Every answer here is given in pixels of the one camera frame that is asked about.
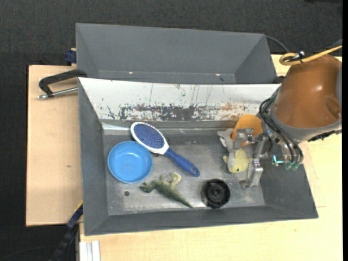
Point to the blue and white hairbrush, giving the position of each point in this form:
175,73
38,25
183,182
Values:
149,137

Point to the pale wood flat board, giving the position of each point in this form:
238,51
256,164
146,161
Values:
51,145

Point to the green toy dinosaur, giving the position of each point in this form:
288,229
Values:
168,189

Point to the blue bowl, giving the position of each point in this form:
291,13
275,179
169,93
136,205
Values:
130,162

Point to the black round cap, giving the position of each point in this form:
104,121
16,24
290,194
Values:
215,193

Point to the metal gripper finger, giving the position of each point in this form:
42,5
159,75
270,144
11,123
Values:
244,137
254,174

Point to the grey metal bin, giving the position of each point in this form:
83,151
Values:
163,53

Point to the grey yellow orange plush toy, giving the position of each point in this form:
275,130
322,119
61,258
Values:
237,160

